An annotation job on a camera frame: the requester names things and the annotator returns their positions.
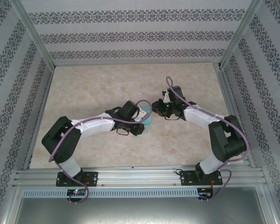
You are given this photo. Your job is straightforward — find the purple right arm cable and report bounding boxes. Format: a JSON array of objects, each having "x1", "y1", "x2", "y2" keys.
[{"x1": 165, "y1": 76, "x2": 250, "y2": 203}]

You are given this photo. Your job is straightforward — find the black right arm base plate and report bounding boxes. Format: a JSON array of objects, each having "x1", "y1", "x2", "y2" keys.
[{"x1": 180, "y1": 169, "x2": 224, "y2": 187}]

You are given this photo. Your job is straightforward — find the aluminium side rail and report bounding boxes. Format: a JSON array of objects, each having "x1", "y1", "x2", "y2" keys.
[
  {"x1": 22, "y1": 66, "x2": 56, "y2": 170},
  {"x1": 213, "y1": 63, "x2": 256, "y2": 168}
]

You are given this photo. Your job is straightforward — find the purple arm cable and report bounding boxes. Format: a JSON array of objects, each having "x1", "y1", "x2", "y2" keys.
[
  {"x1": 165, "y1": 76, "x2": 250, "y2": 203},
  {"x1": 48, "y1": 99, "x2": 152, "y2": 205}
]

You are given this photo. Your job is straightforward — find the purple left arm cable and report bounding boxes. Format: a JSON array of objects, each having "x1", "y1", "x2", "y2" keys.
[{"x1": 48, "y1": 99, "x2": 152, "y2": 205}]

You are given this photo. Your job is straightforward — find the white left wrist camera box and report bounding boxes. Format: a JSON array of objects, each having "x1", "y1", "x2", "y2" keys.
[{"x1": 134, "y1": 106, "x2": 148, "y2": 122}]

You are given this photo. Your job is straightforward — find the thin black left gripper cable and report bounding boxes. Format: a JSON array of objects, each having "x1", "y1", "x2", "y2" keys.
[{"x1": 116, "y1": 127, "x2": 132, "y2": 137}]

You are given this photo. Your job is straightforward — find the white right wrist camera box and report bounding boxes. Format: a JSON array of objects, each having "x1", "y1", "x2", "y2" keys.
[{"x1": 161, "y1": 91, "x2": 172, "y2": 104}]

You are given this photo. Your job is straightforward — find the grey slotted cable duct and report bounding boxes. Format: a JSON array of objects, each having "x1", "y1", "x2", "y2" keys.
[{"x1": 22, "y1": 188, "x2": 199, "y2": 198}]

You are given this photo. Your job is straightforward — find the aluminium mounting rail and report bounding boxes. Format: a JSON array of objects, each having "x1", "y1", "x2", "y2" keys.
[{"x1": 13, "y1": 164, "x2": 268, "y2": 188}]

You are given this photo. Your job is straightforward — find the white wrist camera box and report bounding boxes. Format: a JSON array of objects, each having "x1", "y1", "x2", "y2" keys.
[
  {"x1": 161, "y1": 91, "x2": 172, "y2": 104},
  {"x1": 134, "y1": 106, "x2": 148, "y2": 122}
]

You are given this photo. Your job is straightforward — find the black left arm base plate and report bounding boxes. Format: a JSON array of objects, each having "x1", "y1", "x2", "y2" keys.
[{"x1": 56, "y1": 171, "x2": 99, "y2": 188}]

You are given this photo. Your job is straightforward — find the aluminium frame post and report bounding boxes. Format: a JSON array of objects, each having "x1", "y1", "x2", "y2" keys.
[
  {"x1": 12, "y1": 0, "x2": 56, "y2": 68},
  {"x1": 220, "y1": 0, "x2": 264, "y2": 69}
]

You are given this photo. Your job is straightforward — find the grey metal sheet panel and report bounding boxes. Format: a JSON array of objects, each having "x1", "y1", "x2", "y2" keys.
[{"x1": 2, "y1": 186, "x2": 279, "y2": 224}]

